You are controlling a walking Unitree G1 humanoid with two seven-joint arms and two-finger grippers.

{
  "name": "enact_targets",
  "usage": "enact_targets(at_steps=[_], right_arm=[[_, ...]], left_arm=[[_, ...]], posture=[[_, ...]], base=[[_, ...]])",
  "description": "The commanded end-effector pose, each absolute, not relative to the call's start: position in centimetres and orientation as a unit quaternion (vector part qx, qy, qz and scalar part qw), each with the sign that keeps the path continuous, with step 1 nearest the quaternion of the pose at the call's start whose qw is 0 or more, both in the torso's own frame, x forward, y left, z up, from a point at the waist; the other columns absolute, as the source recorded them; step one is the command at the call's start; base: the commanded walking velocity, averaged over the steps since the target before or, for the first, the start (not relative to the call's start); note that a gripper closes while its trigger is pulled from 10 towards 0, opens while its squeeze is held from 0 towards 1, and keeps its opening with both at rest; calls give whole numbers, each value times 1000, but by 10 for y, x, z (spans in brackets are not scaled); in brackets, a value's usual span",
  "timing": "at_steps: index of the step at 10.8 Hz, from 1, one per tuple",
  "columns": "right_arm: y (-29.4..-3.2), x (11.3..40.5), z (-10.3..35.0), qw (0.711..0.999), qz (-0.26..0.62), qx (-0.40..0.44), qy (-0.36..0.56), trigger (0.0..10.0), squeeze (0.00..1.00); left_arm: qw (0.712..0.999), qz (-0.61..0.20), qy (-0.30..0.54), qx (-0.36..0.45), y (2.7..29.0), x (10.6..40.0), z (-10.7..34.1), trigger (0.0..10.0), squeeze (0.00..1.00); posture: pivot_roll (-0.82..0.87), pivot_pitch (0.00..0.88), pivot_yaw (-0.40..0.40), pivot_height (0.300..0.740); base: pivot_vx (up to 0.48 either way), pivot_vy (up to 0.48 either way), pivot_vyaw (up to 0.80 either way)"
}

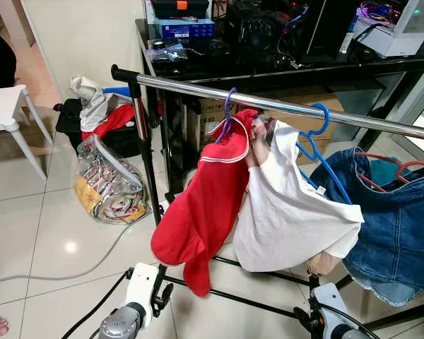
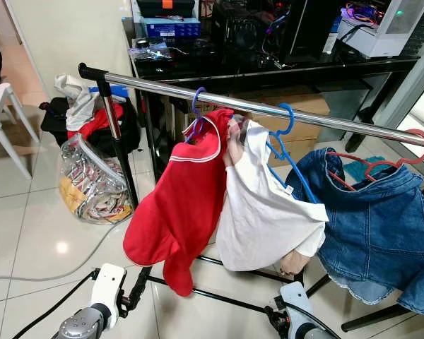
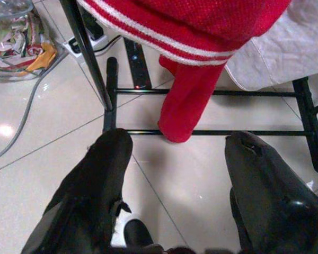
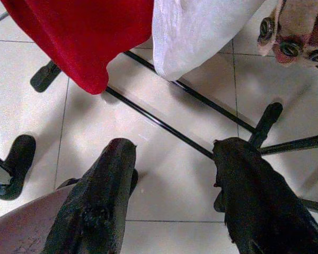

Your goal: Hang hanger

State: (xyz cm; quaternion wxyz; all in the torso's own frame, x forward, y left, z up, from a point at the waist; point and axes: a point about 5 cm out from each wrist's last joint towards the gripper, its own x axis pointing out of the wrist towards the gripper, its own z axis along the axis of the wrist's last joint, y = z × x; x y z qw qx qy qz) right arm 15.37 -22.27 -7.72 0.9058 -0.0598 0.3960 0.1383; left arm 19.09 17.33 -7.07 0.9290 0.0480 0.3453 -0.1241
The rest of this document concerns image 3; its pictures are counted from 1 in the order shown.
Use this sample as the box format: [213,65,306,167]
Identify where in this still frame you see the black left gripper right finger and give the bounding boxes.
[225,131,318,254]

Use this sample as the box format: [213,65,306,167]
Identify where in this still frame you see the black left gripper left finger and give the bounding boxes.
[20,128,135,254]

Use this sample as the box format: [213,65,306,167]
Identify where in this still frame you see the black power strip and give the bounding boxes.
[123,37,153,90]

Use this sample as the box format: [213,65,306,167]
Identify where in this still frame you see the cream white jeans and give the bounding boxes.
[224,0,318,92]

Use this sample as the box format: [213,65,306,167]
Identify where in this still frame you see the white power strip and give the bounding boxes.
[61,33,109,58]

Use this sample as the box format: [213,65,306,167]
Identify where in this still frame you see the black power plug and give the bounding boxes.
[81,10,106,41]

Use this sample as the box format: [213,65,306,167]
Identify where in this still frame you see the clear plastic bag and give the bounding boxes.
[0,0,59,80]

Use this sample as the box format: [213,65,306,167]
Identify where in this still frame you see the red garment with white trim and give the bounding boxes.
[76,0,292,143]

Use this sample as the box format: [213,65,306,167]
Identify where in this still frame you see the grey floor cable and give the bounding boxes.
[0,51,68,164]

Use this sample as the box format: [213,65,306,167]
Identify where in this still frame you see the black metal table frame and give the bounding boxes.
[59,0,318,174]

